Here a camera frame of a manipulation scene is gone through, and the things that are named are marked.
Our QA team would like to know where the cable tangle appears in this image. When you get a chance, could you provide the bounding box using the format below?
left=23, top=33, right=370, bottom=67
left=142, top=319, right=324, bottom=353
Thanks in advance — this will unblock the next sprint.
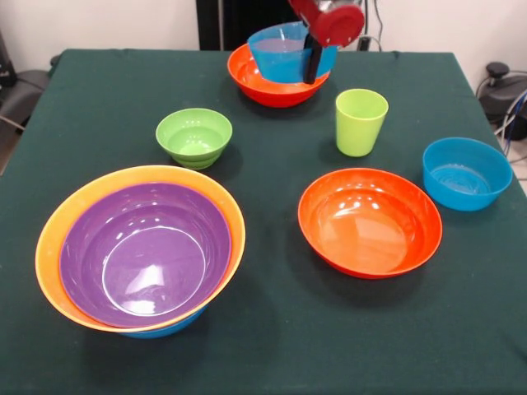
left=493, top=90, right=527, bottom=165

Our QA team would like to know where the small blue plastic bowl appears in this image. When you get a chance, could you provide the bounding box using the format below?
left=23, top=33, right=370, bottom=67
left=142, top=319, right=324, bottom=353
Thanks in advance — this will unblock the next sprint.
left=247, top=22, right=338, bottom=85
left=422, top=137, right=514, bottom=212

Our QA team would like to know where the green plastic bowl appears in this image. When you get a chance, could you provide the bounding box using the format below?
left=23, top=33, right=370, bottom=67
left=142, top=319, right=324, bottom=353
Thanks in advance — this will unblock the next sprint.
left=155, top=107, right=234, bottom=170

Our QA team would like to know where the large orange plastic bowl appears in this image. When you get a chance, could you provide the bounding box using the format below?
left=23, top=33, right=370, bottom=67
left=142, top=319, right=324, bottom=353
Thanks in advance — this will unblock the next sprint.
left=35, top=165, right=246, bottom=333

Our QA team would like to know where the green plastic cup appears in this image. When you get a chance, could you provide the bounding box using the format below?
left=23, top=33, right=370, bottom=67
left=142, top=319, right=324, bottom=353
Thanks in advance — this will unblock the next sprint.
left=335, top=88, right=389, bottom=158

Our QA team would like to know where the purple plastic bowl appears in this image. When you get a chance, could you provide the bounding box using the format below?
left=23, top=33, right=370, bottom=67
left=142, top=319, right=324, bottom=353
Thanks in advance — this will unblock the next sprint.
left=59, top=183, right=233, bottom=329

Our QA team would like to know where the dark green tablecloth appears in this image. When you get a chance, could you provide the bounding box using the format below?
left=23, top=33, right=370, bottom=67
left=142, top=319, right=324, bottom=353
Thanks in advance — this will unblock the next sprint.
left=0, top=48, right=527, bottom=395

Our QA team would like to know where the red plastic bowl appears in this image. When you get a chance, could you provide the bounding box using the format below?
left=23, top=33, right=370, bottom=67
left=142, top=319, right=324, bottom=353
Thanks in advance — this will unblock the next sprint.
left=226, top=43, right=332, bottom=109
left=297, top=167, right=444, bottom=280

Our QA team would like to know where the wall cable with plug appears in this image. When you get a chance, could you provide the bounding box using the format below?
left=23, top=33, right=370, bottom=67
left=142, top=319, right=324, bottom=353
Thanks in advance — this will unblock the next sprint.
left=353, top=0, right=386, bottom=53

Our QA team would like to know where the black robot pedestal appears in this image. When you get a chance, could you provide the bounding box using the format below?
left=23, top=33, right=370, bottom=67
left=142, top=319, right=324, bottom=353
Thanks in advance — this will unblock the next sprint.
left=196, top=0, right=308, bottom=53

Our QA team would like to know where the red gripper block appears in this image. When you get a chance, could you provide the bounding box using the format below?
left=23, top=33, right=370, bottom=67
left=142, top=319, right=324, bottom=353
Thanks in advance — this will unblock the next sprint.
left=287, top=0, right=366, bottom=85

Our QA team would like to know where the medium blue plastic bowl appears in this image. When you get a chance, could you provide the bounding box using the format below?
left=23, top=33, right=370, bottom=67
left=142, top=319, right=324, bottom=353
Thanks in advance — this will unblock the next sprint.
left=119, top=306, right=207, bottom=339

